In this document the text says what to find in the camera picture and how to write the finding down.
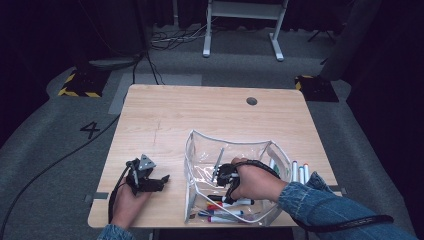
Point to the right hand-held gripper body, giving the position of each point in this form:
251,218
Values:
230,175

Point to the dark green capped marker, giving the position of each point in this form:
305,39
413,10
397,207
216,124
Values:
277,170

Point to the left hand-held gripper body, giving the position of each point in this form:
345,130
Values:
146,162

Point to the clear plastic pouch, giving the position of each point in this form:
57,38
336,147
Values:
203,156

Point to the grey tape strip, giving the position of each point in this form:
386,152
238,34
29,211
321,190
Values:
100,195
341,191

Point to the black yellow striped base plate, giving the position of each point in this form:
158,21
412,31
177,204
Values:
83,83
316,88

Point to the orange capped marker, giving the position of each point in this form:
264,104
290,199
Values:
306,168

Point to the light blue capped marker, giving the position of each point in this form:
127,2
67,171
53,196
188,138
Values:
301,173

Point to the purple capped marker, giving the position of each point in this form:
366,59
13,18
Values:
294,170

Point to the person's left hand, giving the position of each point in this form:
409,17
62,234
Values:
126,210

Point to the red capped marker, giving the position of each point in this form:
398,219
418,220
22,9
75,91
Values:
214,207

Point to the black tripod stand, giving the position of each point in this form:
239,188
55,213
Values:
313,36

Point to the grey flat stand base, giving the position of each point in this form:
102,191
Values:
113,63

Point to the white metal table frame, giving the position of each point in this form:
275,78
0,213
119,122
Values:
245,10

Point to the person's right hand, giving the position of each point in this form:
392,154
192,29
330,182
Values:
260,185

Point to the black capped marker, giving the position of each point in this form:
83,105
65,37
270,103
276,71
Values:
215,198

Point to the grey drape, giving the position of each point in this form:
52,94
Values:
350,43

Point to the dark blue capped marker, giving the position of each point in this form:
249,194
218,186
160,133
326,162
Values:
204,213

